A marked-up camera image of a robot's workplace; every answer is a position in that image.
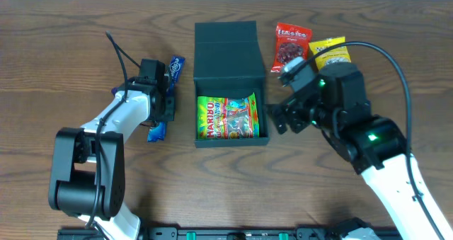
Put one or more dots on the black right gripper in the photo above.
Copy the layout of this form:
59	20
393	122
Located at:
288	112

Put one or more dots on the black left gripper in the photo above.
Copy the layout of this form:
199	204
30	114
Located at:
168	103

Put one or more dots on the blue Oreo cookie pack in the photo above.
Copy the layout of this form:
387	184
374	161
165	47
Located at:
157	129

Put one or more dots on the Haribo gummy candy bag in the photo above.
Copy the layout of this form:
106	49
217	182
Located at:
227	118

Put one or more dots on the red candy bag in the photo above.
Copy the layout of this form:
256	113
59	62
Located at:
291	41

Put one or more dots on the yellow candy bag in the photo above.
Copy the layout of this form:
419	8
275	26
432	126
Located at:
336	55

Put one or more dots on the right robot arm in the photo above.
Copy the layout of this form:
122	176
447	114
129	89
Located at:
335	102

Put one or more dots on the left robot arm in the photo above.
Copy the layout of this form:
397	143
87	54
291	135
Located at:
87	179

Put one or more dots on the blue Eclipse mint pack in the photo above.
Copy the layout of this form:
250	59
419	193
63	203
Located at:
175	67

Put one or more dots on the dark green gift box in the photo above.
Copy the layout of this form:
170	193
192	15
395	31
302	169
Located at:
228	64

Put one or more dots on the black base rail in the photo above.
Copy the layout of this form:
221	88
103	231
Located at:
171	233

